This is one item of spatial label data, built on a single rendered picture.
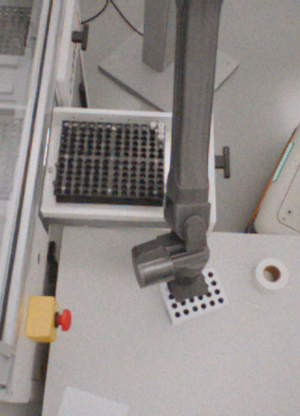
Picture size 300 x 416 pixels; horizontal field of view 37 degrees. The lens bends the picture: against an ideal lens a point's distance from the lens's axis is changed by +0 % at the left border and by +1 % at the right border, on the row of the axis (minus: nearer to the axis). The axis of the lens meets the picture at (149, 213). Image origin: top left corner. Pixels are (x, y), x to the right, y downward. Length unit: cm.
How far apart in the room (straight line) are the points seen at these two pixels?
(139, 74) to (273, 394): 159
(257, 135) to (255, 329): 127
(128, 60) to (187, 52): 159
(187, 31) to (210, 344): 61
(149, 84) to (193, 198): 150
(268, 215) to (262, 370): 76
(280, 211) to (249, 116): 66
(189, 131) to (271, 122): 152
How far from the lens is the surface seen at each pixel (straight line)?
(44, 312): 84
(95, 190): 92
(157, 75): 220
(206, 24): 68
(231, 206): 193
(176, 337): 97
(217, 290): 98
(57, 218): 93
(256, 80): 232
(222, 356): 98
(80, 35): 114
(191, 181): 70
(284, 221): 165
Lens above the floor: 172
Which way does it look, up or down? 67 degrees down
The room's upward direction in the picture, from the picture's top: 6 degrees clockwise
